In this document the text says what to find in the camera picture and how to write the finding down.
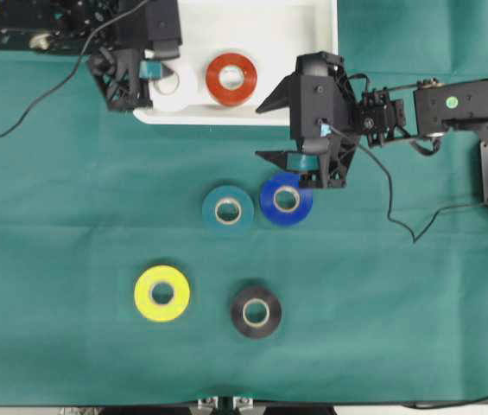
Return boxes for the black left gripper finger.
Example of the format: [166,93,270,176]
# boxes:
[138,60,174,80]

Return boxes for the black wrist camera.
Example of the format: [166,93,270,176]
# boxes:
[144,0,182,61]
[289,52,355,155]

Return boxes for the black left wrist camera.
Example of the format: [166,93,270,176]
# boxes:
[144,0,182,61]

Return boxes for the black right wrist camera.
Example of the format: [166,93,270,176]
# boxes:
[289,52,355,155]

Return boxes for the metal table bracket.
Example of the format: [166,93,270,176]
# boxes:
[197,396,254,415]

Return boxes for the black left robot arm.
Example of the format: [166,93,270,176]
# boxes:
[0,1,182,112]

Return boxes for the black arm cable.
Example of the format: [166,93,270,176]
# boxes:
[325,124,488,246]
[0,0,152,144]

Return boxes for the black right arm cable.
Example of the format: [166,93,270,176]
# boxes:
[325,124,488,246]

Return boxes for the white plastic case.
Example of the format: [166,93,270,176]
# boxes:
[133,1,338,126]

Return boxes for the green table cloth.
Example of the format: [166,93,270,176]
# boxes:
[0,0,488,408]

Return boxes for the yellow tape roll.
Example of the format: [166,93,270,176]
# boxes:
[134,265,191,322]

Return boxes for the white tape roll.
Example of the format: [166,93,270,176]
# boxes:
[149,60,199,112]

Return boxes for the blue tape roll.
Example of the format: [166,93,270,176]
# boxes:
[260,172,313,227]

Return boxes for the black bottom edge cable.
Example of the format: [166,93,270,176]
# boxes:
[398,384,488,411]

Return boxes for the green tape roll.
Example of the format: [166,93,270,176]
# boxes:
[201,185,255,236]

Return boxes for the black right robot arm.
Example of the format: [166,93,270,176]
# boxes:
[257,52,488,207]

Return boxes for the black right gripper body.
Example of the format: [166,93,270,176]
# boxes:
[289,51,356,189]

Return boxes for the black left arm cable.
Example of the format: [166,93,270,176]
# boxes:
[0,0,152,144]

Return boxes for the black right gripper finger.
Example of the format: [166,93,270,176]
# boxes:
[256,74,294,114]
[255,150,320,173]

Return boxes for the red tape roll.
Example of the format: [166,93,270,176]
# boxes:
[206,52,257,107]

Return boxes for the black tape roll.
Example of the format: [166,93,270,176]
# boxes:
[231,285,282,340]

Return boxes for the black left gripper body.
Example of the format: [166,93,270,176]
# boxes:
[86,47,153,112]

